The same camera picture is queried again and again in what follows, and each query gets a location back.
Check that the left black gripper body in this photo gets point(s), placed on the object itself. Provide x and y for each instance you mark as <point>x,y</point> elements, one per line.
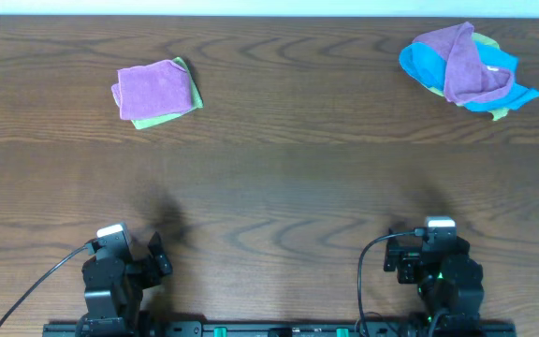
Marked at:
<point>147,267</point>

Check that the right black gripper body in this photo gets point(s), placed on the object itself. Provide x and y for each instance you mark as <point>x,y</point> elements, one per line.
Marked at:
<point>410,272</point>

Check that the purple microfiber cloth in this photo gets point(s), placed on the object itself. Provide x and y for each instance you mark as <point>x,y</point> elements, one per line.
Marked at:
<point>466,77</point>

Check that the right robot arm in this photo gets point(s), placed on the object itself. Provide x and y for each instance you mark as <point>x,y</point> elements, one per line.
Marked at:
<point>447,280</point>

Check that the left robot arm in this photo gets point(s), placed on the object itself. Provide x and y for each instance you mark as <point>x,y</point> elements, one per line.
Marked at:
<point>114,284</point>

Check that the crumpled green cloth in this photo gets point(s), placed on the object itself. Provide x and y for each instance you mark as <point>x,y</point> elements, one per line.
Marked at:
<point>486,41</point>

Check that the folded purple cloth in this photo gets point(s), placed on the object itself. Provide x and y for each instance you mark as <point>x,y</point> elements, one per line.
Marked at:
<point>144,92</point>

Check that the blue microfiber cloth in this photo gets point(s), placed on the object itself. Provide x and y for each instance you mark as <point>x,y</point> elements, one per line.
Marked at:
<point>426,66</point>

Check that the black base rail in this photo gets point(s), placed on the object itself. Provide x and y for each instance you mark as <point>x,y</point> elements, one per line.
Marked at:
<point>198,329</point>

